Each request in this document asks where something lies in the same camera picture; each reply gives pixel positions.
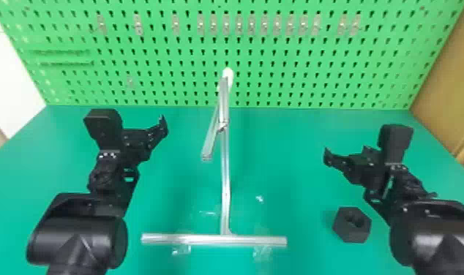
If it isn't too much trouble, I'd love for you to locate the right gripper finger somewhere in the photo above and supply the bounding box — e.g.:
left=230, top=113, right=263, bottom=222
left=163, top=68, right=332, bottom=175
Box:
left=323, top=147, right=351, bottom=170
left=334, top=164, right=356, bottom=182

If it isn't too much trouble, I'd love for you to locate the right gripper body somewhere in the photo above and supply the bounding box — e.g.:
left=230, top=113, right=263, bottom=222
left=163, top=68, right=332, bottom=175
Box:
left=347, top=146, right=392, bottom=192

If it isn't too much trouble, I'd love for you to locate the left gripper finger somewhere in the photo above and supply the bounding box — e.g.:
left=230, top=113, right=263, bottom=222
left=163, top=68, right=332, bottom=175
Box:
left=144, top=120, right=161, bottom=140
left=153, top=114, right=170, bottom=147

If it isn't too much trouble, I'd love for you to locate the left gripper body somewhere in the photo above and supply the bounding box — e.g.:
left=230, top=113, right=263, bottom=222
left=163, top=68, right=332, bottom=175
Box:
left=119, top=128, right=154, bottom=167

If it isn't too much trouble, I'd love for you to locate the black nut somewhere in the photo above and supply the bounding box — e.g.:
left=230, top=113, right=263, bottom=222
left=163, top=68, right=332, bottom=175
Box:
left=331, top=206, right=373, bottom=244

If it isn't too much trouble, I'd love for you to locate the metal stand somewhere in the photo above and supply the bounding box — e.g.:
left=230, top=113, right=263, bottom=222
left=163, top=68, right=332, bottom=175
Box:
left=140, top=67, right=288, bottom=248

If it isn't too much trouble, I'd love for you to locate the white panel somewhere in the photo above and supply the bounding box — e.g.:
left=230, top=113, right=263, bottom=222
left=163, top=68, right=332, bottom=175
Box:
left=0, top=5, right=48, bottom=140

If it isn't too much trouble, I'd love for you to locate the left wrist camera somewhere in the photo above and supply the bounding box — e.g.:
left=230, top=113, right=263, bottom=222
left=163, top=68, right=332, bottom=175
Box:
left=83, top=108, right=124, bottom=155

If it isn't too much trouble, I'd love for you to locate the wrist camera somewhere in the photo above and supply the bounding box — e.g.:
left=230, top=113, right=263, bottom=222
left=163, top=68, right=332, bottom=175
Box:
left=376, top=123, right=415, bottom=167
left=83, top=108, right=124, bottom=155

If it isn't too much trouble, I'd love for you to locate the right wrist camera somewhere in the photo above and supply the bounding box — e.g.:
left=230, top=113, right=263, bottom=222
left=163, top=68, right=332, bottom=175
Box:
left=376, top=123, right=415, bottom=167

